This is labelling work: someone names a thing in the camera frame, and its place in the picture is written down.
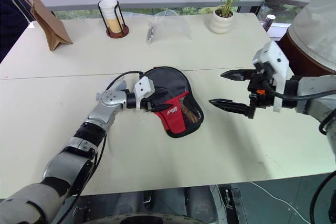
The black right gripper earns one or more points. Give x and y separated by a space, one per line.
260 83

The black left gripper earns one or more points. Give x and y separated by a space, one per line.
148 103

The black red paddle case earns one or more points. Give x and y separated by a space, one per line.
170 82

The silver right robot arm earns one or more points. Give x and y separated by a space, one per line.
315 83

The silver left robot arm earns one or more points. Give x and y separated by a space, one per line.
105 113

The table tennis paddle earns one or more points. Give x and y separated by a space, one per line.
188 112

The small dark packet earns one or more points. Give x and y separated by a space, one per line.
150 33

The palm plant in white pot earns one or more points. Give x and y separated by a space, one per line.
220 23

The clear plastic bag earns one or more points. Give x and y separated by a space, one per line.
173 28

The dark brown rounded object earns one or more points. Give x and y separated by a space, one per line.
299 53

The printed drink can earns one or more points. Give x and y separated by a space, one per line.
269 21

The paper cups in holder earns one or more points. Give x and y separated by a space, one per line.
118 34

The grey robot lower body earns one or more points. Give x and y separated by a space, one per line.
199 200

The stack of paper cups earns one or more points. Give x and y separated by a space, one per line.
109 7

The brown paper bag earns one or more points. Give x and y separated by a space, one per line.
52 30

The dark navy cloth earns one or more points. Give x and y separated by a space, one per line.
10 19

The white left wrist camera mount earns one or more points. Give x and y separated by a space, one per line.
144 86

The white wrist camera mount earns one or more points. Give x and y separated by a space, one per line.
278 61
144 86

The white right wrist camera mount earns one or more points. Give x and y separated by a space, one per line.
278 61

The black metal frame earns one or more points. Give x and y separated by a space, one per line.
233 200

